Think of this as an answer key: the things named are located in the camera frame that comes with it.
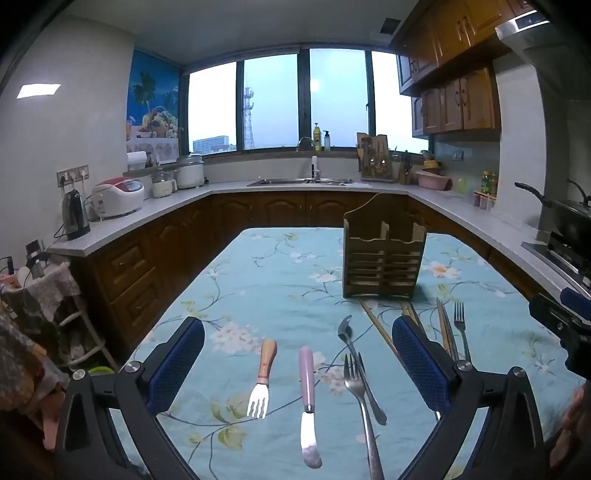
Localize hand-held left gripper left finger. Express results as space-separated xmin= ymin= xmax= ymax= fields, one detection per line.
xmin=54 ymin=316 xmax=206 ymax=480

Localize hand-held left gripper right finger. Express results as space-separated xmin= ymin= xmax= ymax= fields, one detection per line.
xmin=392 ymin=315 xmax=546 ymax=480

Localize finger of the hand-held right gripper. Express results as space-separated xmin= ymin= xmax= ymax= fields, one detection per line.
xmin=560 ymin=286 xmax=591 ymax=319
xmin=529 ymin=293 xmax=591 ymax=340

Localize small metal fork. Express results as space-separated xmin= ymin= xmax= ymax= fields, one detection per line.
xmin=453 ymin=302 xmax=472 ymax=363

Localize metal spoon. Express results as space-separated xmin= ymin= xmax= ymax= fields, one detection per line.
xmin=338 ymin=315 xmax=387 ymax=426

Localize wooden utensil holder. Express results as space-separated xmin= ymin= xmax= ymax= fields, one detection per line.
xmin=343 ymin=193 xmax=428 ymax=301

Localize person's right hand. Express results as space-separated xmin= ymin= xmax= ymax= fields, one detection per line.
xmin=549 ymin=382 xmax=591 ymax=480

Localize gas stove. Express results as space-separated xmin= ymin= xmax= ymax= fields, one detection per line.
xmin=521 ymin=230 xmax=591 ymax=289

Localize grey metal chopstick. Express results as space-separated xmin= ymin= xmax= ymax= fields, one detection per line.
xmin=436 ymin=298 xmax=452 ymax=358

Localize large metal fork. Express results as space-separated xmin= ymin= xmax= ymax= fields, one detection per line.
xmin=344 ymin=353 xmax=385 ymax=480

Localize black frying pan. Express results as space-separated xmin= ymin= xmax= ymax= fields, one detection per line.
xmin=514 ymin=179 xmax=591 ymax=246

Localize step stool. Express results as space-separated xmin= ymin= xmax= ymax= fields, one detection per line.
xmin=54 ymin=294 xmax=117 ymax=371

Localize wooden lower cabinets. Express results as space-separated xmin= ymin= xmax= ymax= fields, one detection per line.
xmin=87 ymin=191 xmax=555 ymax=354

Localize wooden cabinets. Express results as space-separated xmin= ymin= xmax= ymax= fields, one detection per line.
xmin=392 ymin=0 xmax=539 ymax=138
xmin=87 ymin=191 xmax=555 ymax=354

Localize floral blue tablecloth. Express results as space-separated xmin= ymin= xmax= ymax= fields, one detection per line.
xmin=113 ymin=226 xmax=588 ymax=480

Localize lace cloth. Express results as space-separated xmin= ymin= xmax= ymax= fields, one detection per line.
xmin=21 ymin=262 xmax=83 ymax=326

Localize white countertop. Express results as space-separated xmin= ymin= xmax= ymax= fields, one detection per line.
xmin=46 ymin=176 xmax=591 ymax=301

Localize pink basin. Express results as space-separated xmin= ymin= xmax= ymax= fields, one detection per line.
xmin=415 ymin=169 xmax=454 ymax=191

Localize black charger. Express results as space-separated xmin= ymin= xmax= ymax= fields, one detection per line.
xmin=24 ymin=239 xmax=48 ymax=279

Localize red and white rice cooker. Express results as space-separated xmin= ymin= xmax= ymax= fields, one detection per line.
xmin=91 ymin=177 xmax=146 ymax=220

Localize steel electric kettle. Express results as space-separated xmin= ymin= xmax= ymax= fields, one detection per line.
xmin=61 ymin=189 xmax=91 ymax=241

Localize small white stew pot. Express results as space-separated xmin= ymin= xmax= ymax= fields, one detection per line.
xmin=151 ymin=169 xmax=179 ymax=199

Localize wooden cutlery rack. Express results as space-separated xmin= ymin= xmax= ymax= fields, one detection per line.
xmin=356 ymin=132 xmax=393 ymax=182

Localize steel kitchen sink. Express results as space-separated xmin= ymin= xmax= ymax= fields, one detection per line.
xmin=246 ymin=177 xmax=354 ymax=187

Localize wooden upper cabinets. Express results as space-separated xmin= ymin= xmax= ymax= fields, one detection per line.
xmin=392 ymin=0 xmax=539 ymax=138

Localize range hood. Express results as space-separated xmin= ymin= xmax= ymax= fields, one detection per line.
xmin=494 ymin=8 xmax=591 ymax=99

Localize radio tower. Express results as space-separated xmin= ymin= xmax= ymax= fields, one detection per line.
xmin=242 ymin=85 xmax=256 ymax=150

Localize fruit and palm poster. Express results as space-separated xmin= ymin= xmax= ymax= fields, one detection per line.
xmin=126 ymin=50 xmax=181 ymax=165

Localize large kitchen window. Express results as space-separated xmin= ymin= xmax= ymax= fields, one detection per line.
xmin=181 ymin=46 xmax=435 ymax=156

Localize small ceiling light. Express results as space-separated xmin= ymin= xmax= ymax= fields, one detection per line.
xmin=16 ymin=83 xmax=62 ymax=99

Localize wooden handle fork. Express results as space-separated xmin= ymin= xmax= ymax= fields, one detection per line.
xmin=247 ymin=339 xmax=278 ymax=420

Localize pink handle knife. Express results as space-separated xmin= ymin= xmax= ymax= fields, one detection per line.
xmin=298 ymin=346 xmax=323 ymax=470

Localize wall outlet strip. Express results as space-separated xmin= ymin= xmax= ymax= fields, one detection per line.
xmin=56 ymin=165 xmax=90 ymax=188

